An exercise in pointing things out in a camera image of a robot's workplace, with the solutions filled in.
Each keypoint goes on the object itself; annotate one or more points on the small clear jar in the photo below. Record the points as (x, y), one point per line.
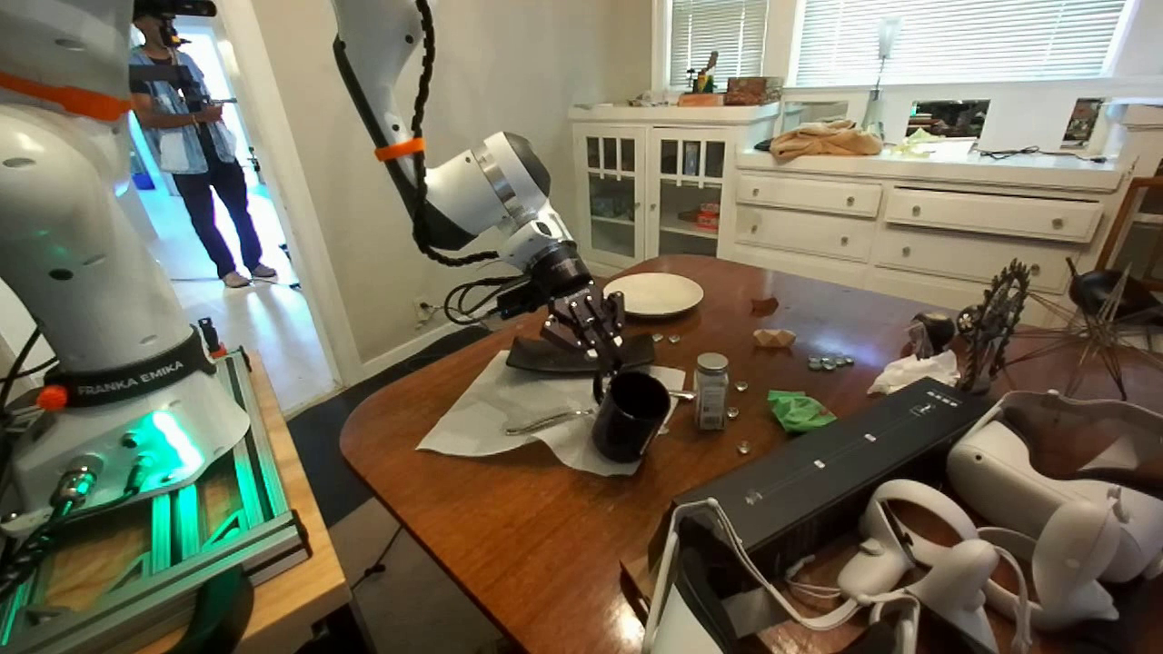
(713, 395)

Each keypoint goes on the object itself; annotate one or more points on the bread basket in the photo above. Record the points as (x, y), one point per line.
(822, 145)

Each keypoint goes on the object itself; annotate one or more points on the white glass-door cabinet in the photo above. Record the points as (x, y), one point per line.
(654, 195)

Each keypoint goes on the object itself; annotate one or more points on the black tripod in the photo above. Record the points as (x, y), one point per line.
(1094, 302)

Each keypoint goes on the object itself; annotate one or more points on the white crumpled tissue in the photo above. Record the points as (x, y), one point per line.
(911, 371)

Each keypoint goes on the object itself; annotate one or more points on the long black box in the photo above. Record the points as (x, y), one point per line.
(822, 475)

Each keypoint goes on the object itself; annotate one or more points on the white VR controller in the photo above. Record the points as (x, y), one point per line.
(933, 567)

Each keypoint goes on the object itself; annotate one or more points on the white drawer dresser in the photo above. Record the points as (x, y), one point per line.
(945, 229)

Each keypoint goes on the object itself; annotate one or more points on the small brown nut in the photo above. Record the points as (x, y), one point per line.
(763, 302)

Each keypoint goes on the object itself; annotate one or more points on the black mug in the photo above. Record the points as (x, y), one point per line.
(632, 419)

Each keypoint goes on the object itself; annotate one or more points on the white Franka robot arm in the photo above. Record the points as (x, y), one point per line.
(73, 243)

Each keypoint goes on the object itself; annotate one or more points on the standing person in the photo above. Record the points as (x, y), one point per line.
(194, 134)

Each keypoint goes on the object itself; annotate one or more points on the small black toy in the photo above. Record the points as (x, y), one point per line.
(933, 332)

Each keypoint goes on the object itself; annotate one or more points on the dark decorative plant ornament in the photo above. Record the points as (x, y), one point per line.
(998, 320)

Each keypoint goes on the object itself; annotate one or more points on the white round plate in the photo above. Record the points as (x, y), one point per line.
(654, 293)

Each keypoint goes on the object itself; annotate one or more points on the brown wooden chair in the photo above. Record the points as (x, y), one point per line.
(1133, 220)

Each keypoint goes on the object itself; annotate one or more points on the white VR headset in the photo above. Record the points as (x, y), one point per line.
(1065, 484)

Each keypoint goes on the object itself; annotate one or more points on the white window blind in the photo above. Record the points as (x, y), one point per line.
(718, 39)
(957, 43)

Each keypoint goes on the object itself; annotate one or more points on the green crumpled wrapper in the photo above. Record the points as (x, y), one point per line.
(798, 411)

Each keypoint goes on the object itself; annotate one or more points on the white paper towel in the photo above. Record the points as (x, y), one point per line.
(495, 419)

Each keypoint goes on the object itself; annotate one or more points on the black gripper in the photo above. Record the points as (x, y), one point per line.
(585, 316)

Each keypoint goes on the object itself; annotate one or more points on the small tan object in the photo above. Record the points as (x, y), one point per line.
(770, 338)

